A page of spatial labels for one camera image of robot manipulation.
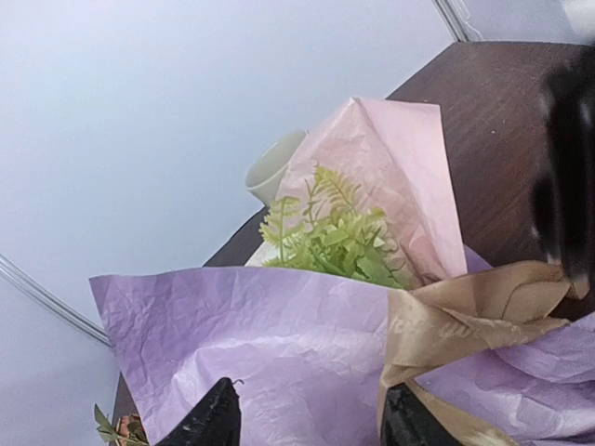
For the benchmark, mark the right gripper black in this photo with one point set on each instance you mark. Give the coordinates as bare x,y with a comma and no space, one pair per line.
562,197

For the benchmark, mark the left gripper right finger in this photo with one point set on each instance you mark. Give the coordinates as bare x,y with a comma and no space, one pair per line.
407,422

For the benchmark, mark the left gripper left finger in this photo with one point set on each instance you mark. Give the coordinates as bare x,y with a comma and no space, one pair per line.
214,421

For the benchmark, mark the tan satin ribbon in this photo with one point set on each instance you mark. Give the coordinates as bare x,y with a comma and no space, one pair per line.
486,357

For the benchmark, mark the purple pink flower bouquet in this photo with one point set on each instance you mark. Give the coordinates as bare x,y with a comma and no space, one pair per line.
365,207

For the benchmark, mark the loose brown pink flower bunch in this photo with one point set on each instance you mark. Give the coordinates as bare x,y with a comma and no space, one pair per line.
126,431

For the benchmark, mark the beige floral mug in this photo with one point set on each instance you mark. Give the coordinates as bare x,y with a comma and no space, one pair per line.
265,174

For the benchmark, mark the right aluminium frame post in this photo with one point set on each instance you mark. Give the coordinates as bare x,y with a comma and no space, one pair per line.
457,17

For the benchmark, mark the aluminium frame post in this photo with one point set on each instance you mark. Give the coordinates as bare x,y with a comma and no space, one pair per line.
457,17
28,286

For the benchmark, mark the left aluminium frame post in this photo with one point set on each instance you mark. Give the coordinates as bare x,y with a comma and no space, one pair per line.
28,286

